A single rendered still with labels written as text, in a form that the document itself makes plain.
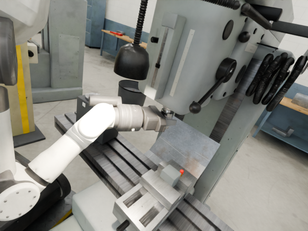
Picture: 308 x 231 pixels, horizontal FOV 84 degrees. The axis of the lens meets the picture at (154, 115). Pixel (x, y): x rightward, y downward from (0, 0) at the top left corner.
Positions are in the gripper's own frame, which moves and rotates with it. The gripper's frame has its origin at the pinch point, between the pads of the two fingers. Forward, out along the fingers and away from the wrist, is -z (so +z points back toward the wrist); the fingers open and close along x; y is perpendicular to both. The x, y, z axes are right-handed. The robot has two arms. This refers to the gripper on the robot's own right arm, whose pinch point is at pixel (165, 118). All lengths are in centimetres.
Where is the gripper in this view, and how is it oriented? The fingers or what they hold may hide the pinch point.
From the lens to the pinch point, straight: 62.2
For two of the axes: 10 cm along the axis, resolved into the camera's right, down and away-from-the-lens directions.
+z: -8.8, -0.2, -4.7
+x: -3.9, -5.2, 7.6
